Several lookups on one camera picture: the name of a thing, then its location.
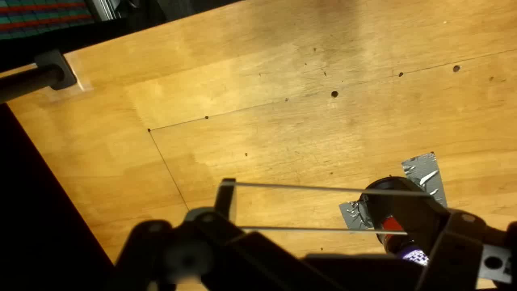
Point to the thin clear rubber band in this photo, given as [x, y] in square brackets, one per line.
[320, 208]

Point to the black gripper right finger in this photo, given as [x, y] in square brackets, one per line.
[467, 249]

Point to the grey duct tape patch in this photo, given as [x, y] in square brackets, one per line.
[421, 174]

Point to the black cup with red label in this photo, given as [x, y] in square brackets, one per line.
[404, 217]

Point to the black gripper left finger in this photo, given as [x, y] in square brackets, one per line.
[211, 247]

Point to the striped red green cloth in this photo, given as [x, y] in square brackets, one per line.
[23, 18]

